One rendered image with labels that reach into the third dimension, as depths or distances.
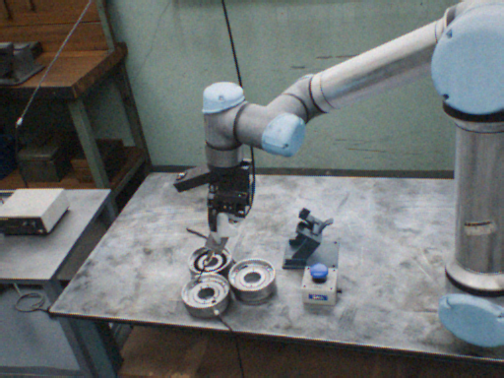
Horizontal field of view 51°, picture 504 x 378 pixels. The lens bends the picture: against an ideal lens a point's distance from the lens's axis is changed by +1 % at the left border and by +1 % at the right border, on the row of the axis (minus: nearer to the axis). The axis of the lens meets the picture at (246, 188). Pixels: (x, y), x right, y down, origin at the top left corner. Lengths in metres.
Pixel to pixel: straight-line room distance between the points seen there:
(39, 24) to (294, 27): 1.27
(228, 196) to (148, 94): 1.96
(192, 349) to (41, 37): 1.99
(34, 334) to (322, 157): 1.63
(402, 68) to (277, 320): 0.57
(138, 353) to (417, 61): 1.02
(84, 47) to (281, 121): 2.07
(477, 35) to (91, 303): 0.98
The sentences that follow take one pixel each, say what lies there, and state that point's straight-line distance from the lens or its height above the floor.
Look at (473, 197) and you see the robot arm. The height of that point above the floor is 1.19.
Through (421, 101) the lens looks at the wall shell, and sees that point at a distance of 2.70.
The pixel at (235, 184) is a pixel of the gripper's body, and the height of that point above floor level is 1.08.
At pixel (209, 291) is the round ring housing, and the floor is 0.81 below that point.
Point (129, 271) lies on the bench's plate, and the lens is 1.35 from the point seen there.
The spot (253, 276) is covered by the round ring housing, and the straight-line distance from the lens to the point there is 1.23.
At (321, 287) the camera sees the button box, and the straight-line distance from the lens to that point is 1.14.
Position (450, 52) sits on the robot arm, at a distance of 0.70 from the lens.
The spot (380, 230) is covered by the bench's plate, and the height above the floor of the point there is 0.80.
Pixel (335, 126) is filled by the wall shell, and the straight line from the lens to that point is 2.77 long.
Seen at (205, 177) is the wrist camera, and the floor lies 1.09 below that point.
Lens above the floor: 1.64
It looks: 33 degrees down
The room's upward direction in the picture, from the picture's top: 9 degrees counter-clockwise
